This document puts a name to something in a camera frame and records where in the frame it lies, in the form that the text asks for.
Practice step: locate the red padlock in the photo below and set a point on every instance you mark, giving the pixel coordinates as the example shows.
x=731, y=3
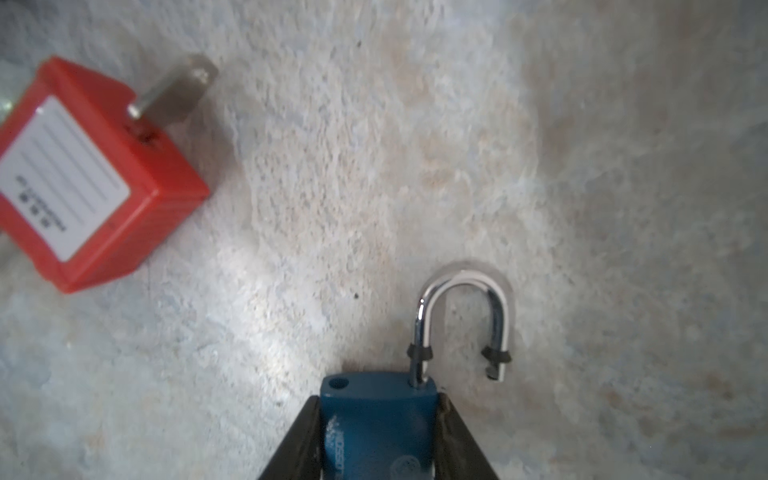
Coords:
x=91, y=183

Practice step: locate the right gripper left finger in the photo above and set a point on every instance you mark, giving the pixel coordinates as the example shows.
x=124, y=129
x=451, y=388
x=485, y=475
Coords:
x=299, y=456

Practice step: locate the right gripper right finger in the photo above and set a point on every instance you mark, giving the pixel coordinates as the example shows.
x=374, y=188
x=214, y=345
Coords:
x=457, y=455

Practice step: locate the small blue padlock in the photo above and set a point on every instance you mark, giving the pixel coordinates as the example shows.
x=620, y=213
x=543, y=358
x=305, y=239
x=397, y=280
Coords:
x=380, y=425

